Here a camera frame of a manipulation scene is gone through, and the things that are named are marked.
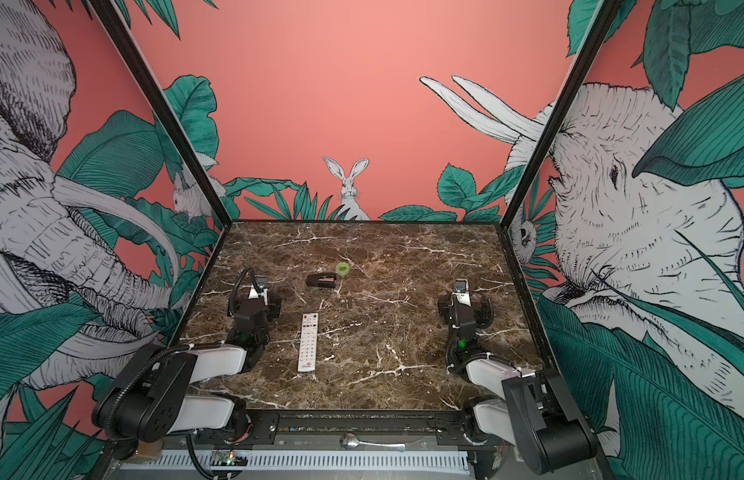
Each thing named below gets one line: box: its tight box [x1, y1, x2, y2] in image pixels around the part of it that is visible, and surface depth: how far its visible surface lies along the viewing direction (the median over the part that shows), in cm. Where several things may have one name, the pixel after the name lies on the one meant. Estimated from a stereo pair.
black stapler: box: [306, 272, 337, 288], surface depth 103 cm
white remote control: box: [298, 312, 319, 372], surface depth 89 cm
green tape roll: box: [336, 262, 351, 276], surface depth 109 cm
